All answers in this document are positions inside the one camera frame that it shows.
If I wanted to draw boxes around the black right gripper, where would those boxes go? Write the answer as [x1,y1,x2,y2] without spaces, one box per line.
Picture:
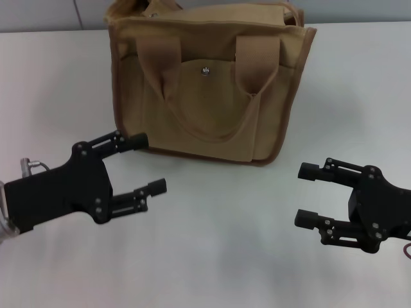
[294,157,411,254]

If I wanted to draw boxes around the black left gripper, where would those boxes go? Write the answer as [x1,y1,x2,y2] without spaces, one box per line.
[4,130,168,234]

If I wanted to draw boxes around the khaki canvas food bag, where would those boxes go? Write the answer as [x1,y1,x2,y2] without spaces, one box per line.
[105,0,318,167]

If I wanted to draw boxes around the silver cable connector plug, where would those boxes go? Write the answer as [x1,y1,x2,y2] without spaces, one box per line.
[20,157,53,178]

